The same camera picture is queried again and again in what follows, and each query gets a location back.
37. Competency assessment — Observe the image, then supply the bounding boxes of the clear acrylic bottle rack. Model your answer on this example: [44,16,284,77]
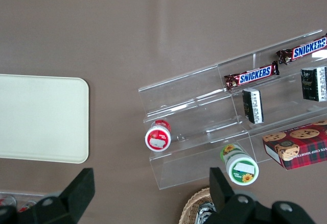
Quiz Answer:
[0,192,45,213]

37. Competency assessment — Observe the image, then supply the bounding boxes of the clear acrylic stepped display stand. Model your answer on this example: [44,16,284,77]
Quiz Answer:
[137,29,327,190]

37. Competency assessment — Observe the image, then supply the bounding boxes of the red capped small jar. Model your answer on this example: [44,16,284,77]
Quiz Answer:
[144,119,172,153]

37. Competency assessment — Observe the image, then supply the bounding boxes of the Snickers chocolate bar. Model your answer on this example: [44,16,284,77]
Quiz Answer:
[275,33,327,66]
[224,60,281,91]

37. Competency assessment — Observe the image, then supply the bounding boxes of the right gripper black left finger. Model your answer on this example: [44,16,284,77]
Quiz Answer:
[33,167,96,224]

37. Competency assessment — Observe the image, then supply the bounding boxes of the oval light wicker basket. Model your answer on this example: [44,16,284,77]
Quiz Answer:
[178,187,218,224]

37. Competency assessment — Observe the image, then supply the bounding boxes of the small black box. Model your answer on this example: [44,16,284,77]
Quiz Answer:
[241,88,265,125]
[300,66,327,103]

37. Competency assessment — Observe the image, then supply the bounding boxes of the green capped sunflower jar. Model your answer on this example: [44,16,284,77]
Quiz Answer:
[220,143,260,185]

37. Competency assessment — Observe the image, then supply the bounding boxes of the beige rectangular tray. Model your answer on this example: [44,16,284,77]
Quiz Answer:
[0,73,90,164]

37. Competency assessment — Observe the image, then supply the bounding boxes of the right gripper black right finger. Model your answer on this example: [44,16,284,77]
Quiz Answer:
[204,167,271,224]

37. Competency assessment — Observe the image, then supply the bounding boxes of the red tartan cookie box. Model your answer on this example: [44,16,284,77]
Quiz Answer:
[262,119,327,170]

